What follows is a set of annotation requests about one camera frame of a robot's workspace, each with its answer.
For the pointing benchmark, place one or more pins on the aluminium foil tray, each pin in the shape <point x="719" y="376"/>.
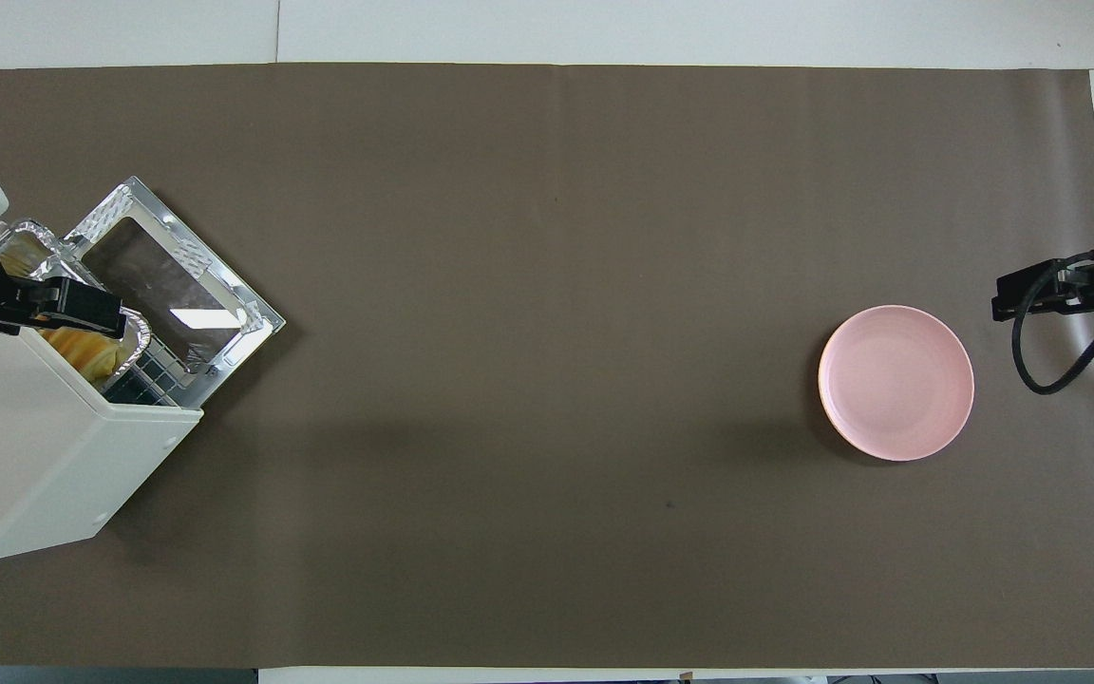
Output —
<point x="29" y="231"/>

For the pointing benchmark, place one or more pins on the golden ridged bread roll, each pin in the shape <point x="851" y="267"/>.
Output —
<point x="82" y="353"/>

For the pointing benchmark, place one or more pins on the cream toaster oven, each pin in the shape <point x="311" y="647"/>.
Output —
<point x="34" y="446"/>

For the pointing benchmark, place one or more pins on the brown table mat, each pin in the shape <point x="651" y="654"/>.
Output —
<point x="547" y="380"/>

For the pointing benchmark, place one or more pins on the glass oven door, metal frame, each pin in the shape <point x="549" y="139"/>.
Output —
<point x="167" y="275"/>

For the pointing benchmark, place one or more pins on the pink round plate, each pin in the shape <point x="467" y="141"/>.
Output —
<point x="896" y="383"/>

